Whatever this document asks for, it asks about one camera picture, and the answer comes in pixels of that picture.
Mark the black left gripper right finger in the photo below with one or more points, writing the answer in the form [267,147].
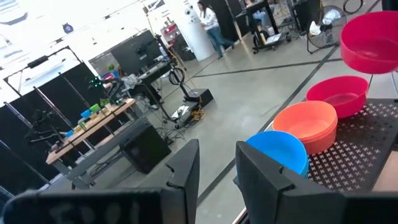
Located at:
[280,205]

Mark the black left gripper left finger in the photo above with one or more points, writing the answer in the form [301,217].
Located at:
[109,207]

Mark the blue mini bowl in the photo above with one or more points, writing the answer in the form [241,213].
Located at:
[280,149]

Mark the orange mini bowl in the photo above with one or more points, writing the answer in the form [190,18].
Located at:
[323,146]
[304,124]

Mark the red mini bowl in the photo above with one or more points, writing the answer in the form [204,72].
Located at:
[339,96]
[370,46]

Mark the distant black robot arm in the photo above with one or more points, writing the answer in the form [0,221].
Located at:
[40,124]
[96,82]

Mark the black box case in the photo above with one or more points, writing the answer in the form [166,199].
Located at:
[146,149]

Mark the wooden work table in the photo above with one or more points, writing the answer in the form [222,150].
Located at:
[112,115]

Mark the black perforated metal shelf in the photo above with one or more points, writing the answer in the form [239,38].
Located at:
[357,149]

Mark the small blue container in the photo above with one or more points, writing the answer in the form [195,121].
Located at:
[86,113]

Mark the small green container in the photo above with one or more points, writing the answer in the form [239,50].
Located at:
[94,108]

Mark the black partition screen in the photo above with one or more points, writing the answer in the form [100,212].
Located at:
[18,161]

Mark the small green plant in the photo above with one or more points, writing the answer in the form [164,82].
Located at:
[104,102]

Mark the person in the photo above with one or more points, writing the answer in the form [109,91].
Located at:
[211,21]
[259,17]
[130,81]

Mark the black stand base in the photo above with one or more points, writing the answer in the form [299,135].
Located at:
[199,97]

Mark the black computer desk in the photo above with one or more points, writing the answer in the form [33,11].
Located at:
[152,74]

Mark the black monitor screen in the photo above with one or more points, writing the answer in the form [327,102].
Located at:
[133,53]

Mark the black floor fan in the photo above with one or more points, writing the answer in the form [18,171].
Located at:
[329,34]

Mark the black rolling cart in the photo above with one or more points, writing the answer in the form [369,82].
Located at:
[253,28]

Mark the red drawer cabinet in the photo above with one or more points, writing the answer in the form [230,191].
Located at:
[169,32]

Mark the white cylinder tank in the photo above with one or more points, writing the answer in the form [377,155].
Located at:
[194,34]

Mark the black cabinet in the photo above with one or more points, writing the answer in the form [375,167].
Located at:
[306,14]

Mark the black pole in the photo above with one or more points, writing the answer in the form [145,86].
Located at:
[390,4]

